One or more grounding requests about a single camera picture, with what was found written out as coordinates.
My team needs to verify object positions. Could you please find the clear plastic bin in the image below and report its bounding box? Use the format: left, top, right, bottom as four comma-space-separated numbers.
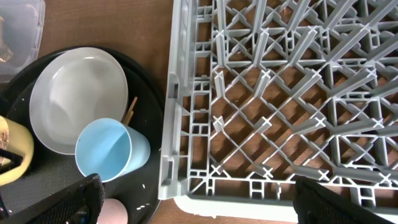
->
1, 0, 45, 83

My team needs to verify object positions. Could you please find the pink cup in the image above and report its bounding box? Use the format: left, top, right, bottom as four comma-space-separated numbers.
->
97, 198, 128, 224

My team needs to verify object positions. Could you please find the brown snack wrapper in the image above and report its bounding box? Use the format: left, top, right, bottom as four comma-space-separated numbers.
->
0, 17, 13, 63

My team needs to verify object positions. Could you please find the wooden chopstick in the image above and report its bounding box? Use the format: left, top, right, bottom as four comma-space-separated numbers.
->
122, 97, 137, 124
123, 111, 134, 125

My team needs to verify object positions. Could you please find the blue cup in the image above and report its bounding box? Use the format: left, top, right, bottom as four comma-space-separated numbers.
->
75, 118, 150, 183

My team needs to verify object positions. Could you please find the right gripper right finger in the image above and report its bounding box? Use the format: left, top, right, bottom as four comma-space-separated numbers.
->
293, 177, 392, 224

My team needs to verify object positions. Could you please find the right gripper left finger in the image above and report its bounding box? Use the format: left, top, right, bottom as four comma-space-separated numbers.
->
1, 174, 104, 224

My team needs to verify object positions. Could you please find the round black tray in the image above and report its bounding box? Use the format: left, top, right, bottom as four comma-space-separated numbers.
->
1, 49, 165, 223

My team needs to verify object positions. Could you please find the yellow bowl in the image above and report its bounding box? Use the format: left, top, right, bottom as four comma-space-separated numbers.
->
1, 116, 34, 186

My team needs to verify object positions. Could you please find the grey dishwasher rack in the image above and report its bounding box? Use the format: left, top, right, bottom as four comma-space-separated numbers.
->
158, 0, 397, 222

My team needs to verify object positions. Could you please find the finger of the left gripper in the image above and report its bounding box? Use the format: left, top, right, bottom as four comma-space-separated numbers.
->
1, 149, 23, 174

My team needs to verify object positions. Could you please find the grey plate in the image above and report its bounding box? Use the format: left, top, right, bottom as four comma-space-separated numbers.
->
29, 47, 128, 156

